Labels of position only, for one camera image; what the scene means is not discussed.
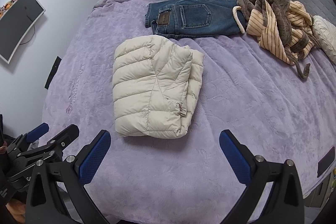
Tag cream quilted puffer jacket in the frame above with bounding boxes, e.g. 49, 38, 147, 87
112, 35, 204, 139

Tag person's left hand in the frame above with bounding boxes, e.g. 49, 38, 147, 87
6, 199, 26, 223

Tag striped cream brown fleece robe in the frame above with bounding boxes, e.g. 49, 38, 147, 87
232, 0, 321, 80

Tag blue denim jeans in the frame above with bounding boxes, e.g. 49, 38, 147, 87
145, 0, 246, 39

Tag white quilted pillow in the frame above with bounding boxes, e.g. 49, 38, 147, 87
312, 15, 336, 64

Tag black wall socket panel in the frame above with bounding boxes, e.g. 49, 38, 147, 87
45, 56, 62, 90

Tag wall mounted curved monitor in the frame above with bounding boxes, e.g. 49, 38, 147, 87
0, 0, 46, 64

